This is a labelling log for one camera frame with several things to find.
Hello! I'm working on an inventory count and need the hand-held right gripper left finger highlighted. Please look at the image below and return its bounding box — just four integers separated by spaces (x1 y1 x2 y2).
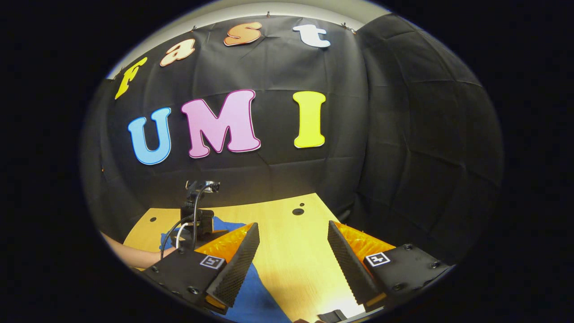
143 222 261 314

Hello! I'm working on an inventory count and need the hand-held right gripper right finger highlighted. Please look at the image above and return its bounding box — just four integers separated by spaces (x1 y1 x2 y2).
327 220 452 313

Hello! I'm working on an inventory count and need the blue jacket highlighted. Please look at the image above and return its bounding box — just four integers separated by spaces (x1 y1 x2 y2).
159 216 293 323

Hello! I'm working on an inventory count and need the black backdrop cloth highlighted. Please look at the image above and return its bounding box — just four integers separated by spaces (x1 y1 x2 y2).
81 13 505 266

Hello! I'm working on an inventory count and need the black cable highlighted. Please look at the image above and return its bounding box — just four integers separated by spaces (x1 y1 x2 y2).
160 214 195 262

